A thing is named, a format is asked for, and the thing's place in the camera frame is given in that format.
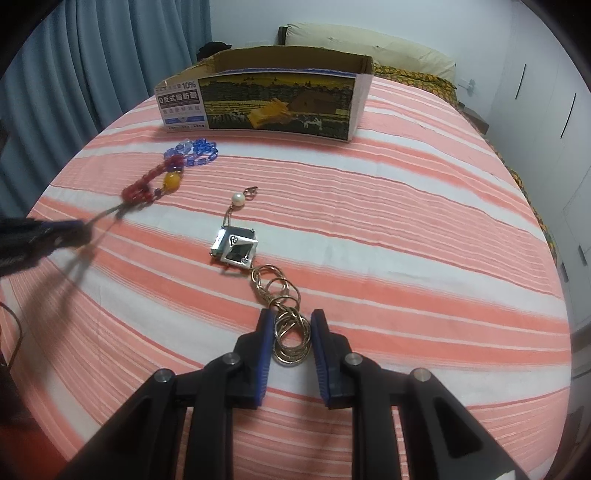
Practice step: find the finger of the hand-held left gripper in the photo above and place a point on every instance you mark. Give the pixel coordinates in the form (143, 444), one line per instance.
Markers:
(41, 227)
(37, 249)

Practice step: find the printed cardboard box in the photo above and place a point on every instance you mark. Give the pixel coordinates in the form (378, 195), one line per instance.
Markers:
(277, 106)

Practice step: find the pink white striped blanket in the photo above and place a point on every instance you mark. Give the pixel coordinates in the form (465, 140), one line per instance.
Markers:
(392, 254)

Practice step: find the blue grey curtain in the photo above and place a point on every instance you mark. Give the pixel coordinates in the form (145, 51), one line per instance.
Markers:
(92, 69)

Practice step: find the dark nightstand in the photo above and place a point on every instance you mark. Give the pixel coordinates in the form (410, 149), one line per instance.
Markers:
(475, 121)

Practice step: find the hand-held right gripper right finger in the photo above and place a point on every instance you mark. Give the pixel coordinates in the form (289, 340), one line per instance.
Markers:
(319, 364)

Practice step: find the white wardrobe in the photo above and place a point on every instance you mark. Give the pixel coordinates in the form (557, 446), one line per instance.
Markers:
(545, 115)

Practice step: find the cream pillow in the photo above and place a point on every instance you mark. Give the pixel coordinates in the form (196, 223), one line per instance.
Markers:
(369, 44)

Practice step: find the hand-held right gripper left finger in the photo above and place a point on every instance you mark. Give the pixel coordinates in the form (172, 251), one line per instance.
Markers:
(264, 364)

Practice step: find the white wall switch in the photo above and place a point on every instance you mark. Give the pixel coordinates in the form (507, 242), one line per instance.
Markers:
(466, 86)

